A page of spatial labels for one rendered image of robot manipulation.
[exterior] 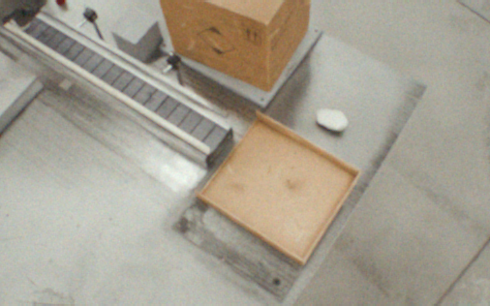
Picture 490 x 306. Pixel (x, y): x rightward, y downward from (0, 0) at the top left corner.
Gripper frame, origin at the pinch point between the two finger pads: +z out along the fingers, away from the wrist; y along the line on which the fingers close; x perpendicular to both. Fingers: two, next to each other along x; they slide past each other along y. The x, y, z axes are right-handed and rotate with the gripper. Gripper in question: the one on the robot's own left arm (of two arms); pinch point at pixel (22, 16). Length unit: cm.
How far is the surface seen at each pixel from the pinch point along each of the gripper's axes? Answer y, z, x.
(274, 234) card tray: 13, -49, 78
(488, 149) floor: -93, -17, 168
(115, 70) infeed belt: -1.8, -16.1, 29.1
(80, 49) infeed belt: -2.1, -7.6, 18.5
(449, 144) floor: -86, -7, 155
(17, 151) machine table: 30.2, -4.9, 24.5
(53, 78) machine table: 7.7, -0.7, 18.3
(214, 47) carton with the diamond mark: -17, -36, 42
